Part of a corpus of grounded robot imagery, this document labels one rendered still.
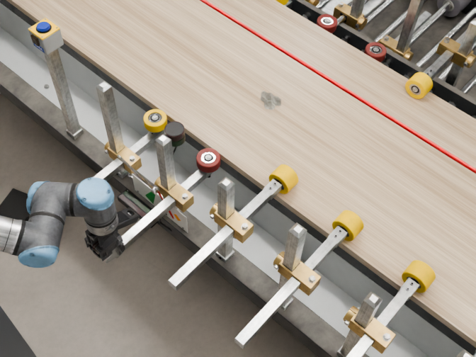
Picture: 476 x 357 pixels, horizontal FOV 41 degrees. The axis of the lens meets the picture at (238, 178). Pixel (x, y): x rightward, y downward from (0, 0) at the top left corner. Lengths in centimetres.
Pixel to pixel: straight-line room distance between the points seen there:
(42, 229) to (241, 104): 90
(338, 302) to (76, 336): 118
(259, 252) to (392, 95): 73
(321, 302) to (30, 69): 155
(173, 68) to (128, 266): 100
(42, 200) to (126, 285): 123
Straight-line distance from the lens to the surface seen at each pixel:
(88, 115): 262
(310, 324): 204
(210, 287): 284
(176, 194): 205
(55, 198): 172
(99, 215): 172
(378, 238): 198
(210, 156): 208
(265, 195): 194
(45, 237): 166
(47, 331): 286
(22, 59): 290
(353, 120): 223
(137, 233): 200
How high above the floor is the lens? 258
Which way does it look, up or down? 56 degrees down
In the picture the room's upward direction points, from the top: 2 degrees clockwise
